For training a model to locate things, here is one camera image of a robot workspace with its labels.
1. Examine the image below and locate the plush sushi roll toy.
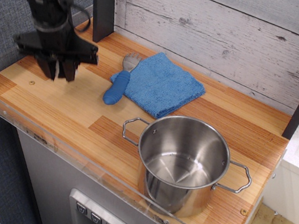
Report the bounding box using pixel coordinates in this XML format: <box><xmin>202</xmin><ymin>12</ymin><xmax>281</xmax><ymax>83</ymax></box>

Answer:
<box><xmin>55</xmin><ymin>61</ymin><xmax>60</xmax><ymax>78</ymax></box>

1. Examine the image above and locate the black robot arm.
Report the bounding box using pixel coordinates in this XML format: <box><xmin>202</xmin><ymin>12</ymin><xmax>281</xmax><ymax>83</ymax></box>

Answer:
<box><xmin>13</xmin><ymin>0</ymin><xmax>98</xmax><ymax>82</ymax></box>

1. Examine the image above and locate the black cable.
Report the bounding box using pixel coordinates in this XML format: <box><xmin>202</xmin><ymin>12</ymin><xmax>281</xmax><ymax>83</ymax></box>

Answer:
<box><xmin>65</xmin><ymin>3</ymin><xmax>95</xmax><ymax>33</ymax></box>

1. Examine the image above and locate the blue handled metal spork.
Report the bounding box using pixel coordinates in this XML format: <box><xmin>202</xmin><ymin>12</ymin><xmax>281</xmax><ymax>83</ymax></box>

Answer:
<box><xmin>102</xmin><ymin>52</ymin><xmax>142</xmax><ymax>105</ymax></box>

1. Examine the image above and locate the blue folded cloth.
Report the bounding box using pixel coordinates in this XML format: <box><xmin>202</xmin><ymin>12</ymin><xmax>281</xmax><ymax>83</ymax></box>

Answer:
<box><xmin>110</xmin><ymin>53</ymin><xmax>205</xmax><ymax>119</ymax></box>

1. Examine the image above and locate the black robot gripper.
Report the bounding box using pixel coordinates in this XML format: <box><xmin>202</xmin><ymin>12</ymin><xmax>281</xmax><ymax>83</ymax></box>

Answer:
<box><xmin>13</xmin><ymin>23</ymin><xmax>98</xmax><ymax>82</ymax></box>

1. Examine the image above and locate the grey toy cabinet front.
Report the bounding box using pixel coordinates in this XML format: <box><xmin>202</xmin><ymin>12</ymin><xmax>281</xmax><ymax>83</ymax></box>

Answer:
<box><xmin>18</xmin><ymin>132</ymin><xmax>157</xmax><ymax>224</ymax></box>

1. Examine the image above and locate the stainless steel pot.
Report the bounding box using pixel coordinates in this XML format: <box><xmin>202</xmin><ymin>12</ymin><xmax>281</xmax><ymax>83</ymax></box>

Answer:
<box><xmin>130</xmin><ymin>116</ymin><xmax>252</xmax><ymax>218</ymax></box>

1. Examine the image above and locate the silver dispenser panel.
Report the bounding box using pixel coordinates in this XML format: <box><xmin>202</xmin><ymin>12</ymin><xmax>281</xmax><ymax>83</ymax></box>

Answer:
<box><xmin>69</xmin><ymin>188</ymin><xmax>126</xmax><ymax>224</ymax></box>

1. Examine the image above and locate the clear acrylic guard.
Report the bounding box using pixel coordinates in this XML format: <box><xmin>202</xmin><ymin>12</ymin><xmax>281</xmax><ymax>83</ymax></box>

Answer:
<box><xmin>0</xmin><ymin>0</ymin><xmax>299</xmax><ymax>224</ymax></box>

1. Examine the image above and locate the dark grey left post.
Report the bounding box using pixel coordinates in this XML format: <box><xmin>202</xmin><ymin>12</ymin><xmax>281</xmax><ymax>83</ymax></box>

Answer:
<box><xmin>92</xmin><ymin>0</ymin><xmax>115</xmax><ymax>42</ymax></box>

